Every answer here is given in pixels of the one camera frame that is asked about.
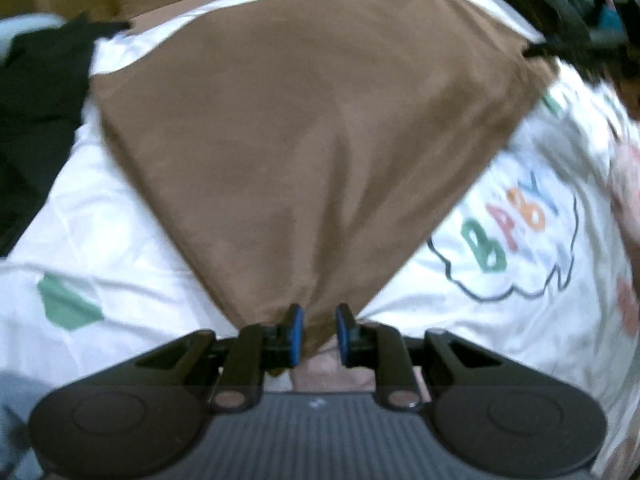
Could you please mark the black folded garment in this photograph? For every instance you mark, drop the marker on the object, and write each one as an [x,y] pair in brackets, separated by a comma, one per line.
[35,110]

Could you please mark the brown printed T-shirt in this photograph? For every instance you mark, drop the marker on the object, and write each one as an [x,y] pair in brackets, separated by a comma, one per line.
[310,135]

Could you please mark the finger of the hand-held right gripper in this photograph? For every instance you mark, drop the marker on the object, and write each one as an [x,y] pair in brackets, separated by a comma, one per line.
[540,50]

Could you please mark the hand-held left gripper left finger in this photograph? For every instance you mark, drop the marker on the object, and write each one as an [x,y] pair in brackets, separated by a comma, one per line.
[296,335]

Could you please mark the teal and orange jersey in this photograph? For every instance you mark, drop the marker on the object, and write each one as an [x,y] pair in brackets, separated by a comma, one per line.
[612,15]

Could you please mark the cartoon printed bed sheet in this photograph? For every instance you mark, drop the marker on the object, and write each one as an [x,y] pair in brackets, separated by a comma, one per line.
[125,260]

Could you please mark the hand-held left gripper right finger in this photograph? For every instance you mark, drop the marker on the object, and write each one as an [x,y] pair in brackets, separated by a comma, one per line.
[342,332]

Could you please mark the black jacket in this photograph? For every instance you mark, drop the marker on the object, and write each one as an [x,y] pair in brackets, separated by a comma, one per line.
[550,0]

